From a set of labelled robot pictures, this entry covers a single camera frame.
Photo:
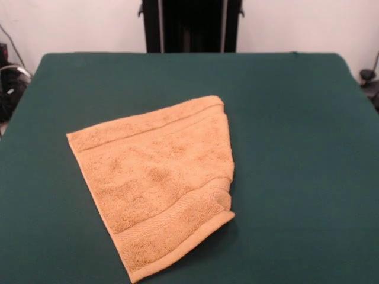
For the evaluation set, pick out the tan terry towel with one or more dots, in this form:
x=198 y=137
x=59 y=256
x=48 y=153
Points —
x=154 y=183

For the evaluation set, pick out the dark green table cloth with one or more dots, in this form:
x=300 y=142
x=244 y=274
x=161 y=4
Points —
x=296 y=148

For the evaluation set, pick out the black box with red light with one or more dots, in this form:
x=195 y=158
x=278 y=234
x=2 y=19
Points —
x=3 y=51

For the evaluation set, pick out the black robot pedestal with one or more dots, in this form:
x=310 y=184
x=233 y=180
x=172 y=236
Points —
x=192 y=26

